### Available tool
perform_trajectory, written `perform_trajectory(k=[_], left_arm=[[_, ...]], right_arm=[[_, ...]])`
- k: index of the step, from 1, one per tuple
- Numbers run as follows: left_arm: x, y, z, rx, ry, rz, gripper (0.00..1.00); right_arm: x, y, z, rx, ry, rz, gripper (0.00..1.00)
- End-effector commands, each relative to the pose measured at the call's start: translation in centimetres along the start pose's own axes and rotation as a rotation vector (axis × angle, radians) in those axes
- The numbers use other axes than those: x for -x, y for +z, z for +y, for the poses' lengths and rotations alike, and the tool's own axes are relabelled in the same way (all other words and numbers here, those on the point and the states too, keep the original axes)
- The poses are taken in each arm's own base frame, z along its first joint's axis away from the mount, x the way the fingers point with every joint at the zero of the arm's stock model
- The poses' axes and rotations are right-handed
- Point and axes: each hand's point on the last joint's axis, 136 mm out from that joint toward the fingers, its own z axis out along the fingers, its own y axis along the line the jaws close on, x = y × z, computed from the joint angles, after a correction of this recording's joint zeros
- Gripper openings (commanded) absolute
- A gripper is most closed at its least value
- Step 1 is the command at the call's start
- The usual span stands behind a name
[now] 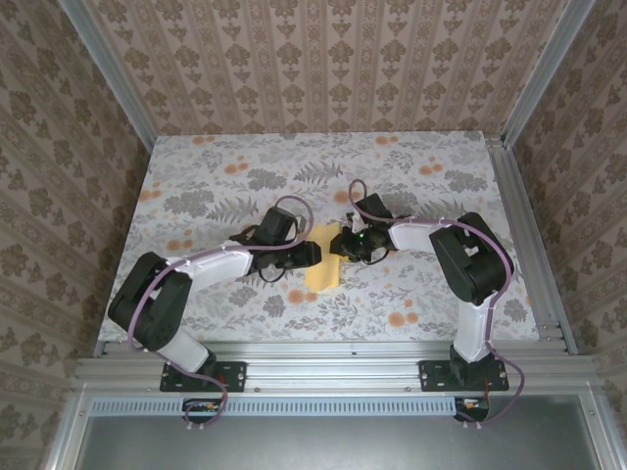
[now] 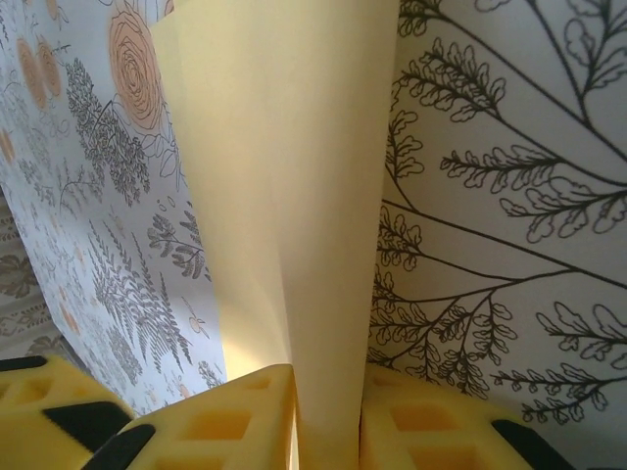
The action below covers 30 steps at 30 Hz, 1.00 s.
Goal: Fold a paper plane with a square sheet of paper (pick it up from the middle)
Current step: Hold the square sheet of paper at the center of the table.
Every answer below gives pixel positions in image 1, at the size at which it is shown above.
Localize yellow cloth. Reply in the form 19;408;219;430
304;220;353;295

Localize floral printed tablecloth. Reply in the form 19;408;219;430
96;130;541;344

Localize black connector board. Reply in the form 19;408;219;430
181;398;221;423
454;395;491;423

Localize grey metal panel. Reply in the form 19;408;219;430
72;415;599;470

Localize thin black right gripper cable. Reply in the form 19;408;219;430
362;248;394;268

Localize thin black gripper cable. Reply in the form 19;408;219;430
362;248;394;268
254;261;298;285

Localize thin black left gripper cable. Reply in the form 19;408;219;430
254;261;298;285

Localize aluminium frame rail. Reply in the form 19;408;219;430
72;340;597;393

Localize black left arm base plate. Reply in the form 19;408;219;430
160;360;247;393

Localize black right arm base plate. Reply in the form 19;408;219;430
419;359;510;393

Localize grey slotted cable duct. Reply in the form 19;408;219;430
90;396;455;417

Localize aluminium side rail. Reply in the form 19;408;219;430
484;136;579;356

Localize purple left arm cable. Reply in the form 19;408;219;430
127;194;318;435

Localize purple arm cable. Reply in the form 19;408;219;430
127;194;318;435
347;179;527;427

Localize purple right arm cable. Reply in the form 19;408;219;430
347;179;527;427

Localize aluminium corner post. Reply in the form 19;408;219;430
58;0;158;151
502;0;597;148

